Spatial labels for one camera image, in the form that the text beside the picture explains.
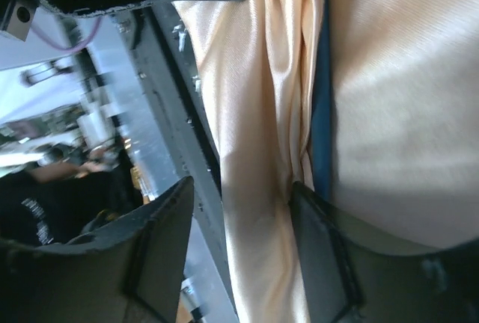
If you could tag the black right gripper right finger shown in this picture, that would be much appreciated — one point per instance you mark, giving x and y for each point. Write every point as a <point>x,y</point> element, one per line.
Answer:
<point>347,282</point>

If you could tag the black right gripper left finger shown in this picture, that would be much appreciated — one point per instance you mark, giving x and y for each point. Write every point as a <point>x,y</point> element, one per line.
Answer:
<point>129,270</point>

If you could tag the peach satin napkin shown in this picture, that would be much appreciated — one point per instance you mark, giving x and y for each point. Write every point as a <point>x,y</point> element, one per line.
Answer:
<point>372,104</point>

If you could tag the person in black shirt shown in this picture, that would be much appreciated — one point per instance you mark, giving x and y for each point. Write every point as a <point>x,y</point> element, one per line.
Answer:
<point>58,202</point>

